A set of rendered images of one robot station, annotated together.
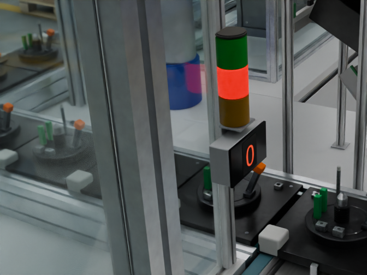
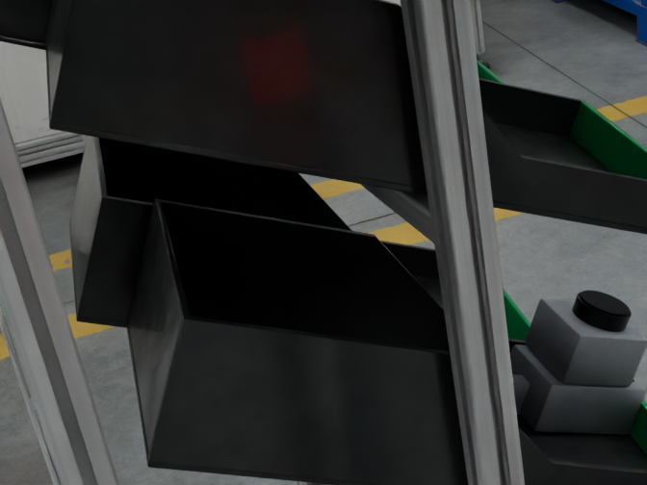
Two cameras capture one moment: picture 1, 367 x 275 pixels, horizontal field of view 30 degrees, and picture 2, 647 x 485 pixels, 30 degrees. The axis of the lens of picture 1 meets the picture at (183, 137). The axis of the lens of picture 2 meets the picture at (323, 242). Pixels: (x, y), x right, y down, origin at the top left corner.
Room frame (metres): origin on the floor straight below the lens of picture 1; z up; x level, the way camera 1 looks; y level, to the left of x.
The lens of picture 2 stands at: (1.08, 0.00, 1.62)
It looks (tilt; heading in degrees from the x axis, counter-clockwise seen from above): 27 degrees down; 307
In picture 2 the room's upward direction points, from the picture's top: 11 degrees counter-clockwise
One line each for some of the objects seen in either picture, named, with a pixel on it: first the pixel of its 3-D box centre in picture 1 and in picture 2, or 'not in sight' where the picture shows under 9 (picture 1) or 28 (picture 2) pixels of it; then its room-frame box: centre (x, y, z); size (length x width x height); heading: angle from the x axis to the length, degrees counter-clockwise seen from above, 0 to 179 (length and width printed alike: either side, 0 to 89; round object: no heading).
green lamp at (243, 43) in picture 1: (231, 49); not in sight; (1.02, -0.09, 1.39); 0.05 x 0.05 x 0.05
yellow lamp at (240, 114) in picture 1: (234, 107); not in sight; (1.02, -0.09, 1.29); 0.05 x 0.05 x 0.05
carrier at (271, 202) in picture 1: (226, 180); not in sight; (1.26, -0.09, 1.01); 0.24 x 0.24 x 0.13; 54
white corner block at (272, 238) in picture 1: (273, 240); not in sight; (1.09, -0.16, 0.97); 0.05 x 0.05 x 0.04; 54
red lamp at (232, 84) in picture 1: (232, 79); not in sight; (1.02, -0.09, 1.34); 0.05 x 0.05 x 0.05
